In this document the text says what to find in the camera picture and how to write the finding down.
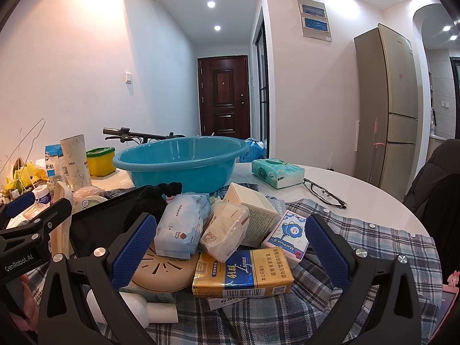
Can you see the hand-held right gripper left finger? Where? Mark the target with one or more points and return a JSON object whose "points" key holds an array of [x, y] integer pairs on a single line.
{"points": [[134, 251]]}

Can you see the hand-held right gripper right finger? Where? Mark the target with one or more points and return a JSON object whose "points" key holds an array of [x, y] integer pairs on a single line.
{"points": [[327, 255]]}

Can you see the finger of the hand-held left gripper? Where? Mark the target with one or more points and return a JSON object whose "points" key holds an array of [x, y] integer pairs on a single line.
{"points": [[55, 211], [19, 202]]}

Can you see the round beige cartoon container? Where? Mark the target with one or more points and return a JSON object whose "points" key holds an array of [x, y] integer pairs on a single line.
{"points": [[90, 204]]}

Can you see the yellow blue cigarette pack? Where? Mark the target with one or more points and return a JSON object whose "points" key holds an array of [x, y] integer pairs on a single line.
{"points": [[240, 276]]}

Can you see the blue plastic basin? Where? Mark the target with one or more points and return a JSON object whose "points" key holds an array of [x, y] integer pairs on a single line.
{"points": [[179, 172]]}

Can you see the white translucent packet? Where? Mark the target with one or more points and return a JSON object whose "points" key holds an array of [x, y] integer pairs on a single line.
{"points": [[224, 231]]}

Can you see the white round desktop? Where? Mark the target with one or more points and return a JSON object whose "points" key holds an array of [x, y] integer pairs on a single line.
{"points": [[373, 194]]}

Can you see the person's left hand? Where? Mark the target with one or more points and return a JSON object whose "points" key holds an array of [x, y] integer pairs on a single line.
{"points": [[31, 309]]}

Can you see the clear plastic box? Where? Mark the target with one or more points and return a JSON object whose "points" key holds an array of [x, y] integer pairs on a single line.
{"points": [[37, 209]]}

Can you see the white jar with blue label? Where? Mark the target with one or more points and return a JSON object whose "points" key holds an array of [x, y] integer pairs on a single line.
{"points": [[42, 196]]}

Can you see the yellow plastic bag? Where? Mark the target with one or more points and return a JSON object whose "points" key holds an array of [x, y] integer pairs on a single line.
{"points": [[25, 176]]}

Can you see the bagged beige makeup sponge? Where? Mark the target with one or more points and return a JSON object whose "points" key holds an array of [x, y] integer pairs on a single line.
{"points": [[86, 192]]}

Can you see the round beige perforated lid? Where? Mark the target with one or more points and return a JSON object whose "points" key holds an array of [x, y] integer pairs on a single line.
{"points": [[165, 273]]}

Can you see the pink tissue pack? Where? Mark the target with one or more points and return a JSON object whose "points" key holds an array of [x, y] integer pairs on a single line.
{"points": [[287, 239]]}

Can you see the blue white sugar bag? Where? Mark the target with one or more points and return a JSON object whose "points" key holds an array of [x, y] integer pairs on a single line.
{"points": [[53, 161]]}

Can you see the pale green box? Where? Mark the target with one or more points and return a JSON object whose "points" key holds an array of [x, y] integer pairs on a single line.
{"points": [[158, 296]]}

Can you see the blue plaid shirt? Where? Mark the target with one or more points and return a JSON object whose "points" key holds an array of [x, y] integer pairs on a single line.
{"points": [[377, 244]]}

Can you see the blue wet wipes pack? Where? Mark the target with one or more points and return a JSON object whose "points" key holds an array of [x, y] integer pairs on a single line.
{"points": [[179, 226]]}

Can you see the white tumbler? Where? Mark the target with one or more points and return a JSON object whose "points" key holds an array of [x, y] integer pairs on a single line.
{"points": [[75, 161]]}

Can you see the white plastic bottle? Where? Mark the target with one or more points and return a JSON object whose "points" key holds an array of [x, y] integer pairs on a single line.
{"points": [[143, 309]]}

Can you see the yellow container with green lid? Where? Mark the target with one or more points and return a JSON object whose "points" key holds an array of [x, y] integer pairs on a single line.
{"points": [[100, 163]]}

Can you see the black eyeglasses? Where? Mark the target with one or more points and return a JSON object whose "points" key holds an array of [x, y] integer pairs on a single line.
{"points": [[316, 187]]}

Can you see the beige cardboard box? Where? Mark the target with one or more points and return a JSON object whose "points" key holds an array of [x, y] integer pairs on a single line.
{"points": [[255, 215]]}

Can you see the green tissue pack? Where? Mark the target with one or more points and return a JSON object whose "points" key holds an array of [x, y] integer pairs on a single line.
{"points": [[276, 172]]}

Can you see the white printed box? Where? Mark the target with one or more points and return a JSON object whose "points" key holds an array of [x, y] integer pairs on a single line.
{"points": [[222, 302]]}

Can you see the white vertical bar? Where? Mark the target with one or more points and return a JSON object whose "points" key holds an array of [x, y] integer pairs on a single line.
{"points": [[356, 136]]}

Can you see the pink cartoon figure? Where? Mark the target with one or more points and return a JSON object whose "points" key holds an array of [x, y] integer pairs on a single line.
{"points": [[451, 280]]}

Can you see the blue plastic bag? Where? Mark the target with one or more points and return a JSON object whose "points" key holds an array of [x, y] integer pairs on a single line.
{"points": [[253, 151]]}

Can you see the black jacket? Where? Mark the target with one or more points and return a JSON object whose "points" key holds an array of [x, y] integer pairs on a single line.
{"points": [[438, 179]]}

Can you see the beige refrigerator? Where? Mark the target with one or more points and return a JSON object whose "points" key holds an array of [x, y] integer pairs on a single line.
{"points": [[391, 97]]}

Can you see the black framed glass door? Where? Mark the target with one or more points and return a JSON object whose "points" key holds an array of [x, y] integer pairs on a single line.
{"points": [[259, 90]]}

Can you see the brown door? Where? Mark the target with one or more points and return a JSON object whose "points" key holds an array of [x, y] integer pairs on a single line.
{"points": [[222, 93]]}

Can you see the frosted glass door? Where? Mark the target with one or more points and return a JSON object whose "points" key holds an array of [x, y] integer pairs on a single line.
{"points": [[455, 97]]}

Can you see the grey wall panel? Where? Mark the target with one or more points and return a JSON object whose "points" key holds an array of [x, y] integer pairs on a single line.
{"points": [[316, 33]]}

